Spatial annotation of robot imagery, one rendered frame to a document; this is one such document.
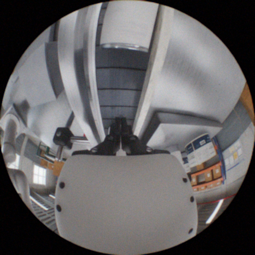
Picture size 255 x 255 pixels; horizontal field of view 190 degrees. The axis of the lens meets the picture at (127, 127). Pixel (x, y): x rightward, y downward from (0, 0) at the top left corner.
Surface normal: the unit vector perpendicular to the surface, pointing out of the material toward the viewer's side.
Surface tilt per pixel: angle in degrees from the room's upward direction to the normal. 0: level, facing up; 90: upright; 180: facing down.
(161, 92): 0
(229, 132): 90
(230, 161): 89
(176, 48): 0
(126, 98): 0
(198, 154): 90
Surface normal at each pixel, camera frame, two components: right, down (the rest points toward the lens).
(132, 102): 0.06, 0.81
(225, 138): -0.97, -0.10
